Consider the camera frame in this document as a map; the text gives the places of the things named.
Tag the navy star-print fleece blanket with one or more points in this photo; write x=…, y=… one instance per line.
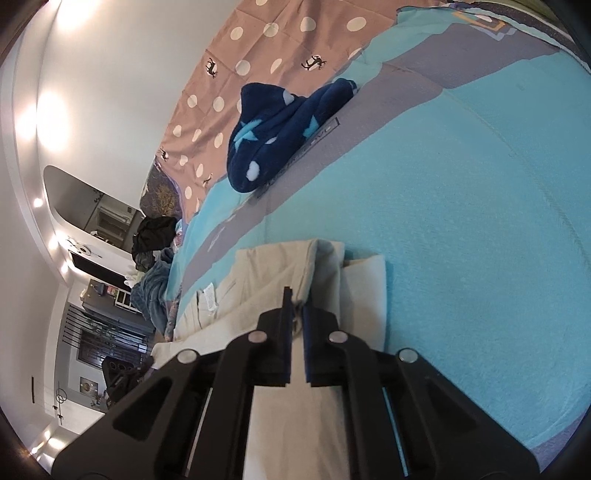
x=277, y=134

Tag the white shelf rack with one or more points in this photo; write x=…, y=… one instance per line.
x=123, y=300

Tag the black device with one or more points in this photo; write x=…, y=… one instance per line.
x=124, y=378

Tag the black metal grille door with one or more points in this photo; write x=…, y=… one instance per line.
x=101, y=337

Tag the purple coral-print pillow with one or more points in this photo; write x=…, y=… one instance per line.
x=161, y=194

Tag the white t-shirt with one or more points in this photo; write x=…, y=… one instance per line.
x=272, y=267

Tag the white plush toy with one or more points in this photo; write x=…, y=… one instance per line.
x=130, y=279

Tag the black clothes pile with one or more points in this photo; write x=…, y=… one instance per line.
x=154, y=235

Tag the bed with teal purple quilt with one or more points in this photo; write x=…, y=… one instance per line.
x=438, y=207

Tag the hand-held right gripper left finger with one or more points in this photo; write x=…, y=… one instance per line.
x=288, y=332

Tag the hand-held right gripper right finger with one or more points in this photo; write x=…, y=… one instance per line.
x=308, y=341

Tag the blue-grey fleece blanket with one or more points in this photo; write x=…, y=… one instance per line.
x=152, y=290

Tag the white wall ornament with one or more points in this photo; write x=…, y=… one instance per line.
x=83, y=248

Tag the pink polka dot sheet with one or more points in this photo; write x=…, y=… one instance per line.
x=258, y=55

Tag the wall mirror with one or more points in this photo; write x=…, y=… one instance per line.
x=111, y=219

